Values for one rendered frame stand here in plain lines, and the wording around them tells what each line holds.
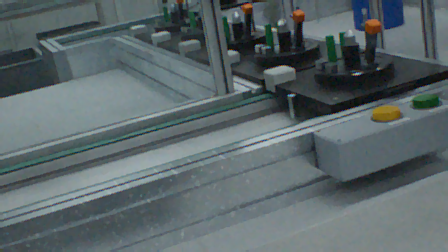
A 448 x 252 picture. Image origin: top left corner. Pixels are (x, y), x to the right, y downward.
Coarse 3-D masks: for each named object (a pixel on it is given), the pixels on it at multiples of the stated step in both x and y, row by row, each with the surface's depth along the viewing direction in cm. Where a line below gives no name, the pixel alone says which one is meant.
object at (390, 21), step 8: (352, 0) 211; (360, 0) 207; (368, 0) 205; (384, 0) 204; (392, 0) 205; (400, 0) 207; (352, 8) 213; (360, 8) 208; (368, 8) 206; (384, 8) 205; (392, 8) 205; (400, 8) 208; (360, 16) 209; (368, 16) 207; (384, 16) 205; (392, 16) 206; (400, 16) 208; (384, 24) 206; (392, 24) 207; (400, 24) 208
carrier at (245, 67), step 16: (272, 32) 144; (288, 32) 140; (256, 48) 142; (272, 48) 144; (288, 48) 140; (304, 48) 137; (320, 48) 145; (336, 48) 142; (240, 64) 143; (256, 64) 140; (272, 64) 137; (288, 64) 135; (304, 64) 133; (256, 80) 130
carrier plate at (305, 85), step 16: (400, 64) 121; (416, 64) 119; (432, 64) 117; (304, 80) 121; (384, 80) 113; (400, 80) 111; (416, 80) 110; (432, 80) 111; (304, 96) 112; (320, 96) 110; (336, 96) 108; (352, 96) 107; (368, 96) 107; (336, 112) 105
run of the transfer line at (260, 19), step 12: (264, 0) 242; (276, 0) 239; (300, 0) 243; (312, 0) 245; (324, 0) 247; (336, 0) 248; (348, 0) 250; (228, 12) 233; (240, 12) 235; (264, 12) 238; (276, 12) 240; (312, 12) 246; (324, 12) 248; (336, 12) 249
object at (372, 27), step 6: (360, 24) 112; (366, 24) 110; (372, 24) 109; (378, 24) 109; (366, 30) 110; (372, 30) 109; (378, 30) 109; (372, 36) 110; (366, 42) 112; (372, 42) 111; (366, 48) 112; (372, 48) 112; (366, 54) 113; (372, 54) 112; (366, 60) 113; (372, 60) 113
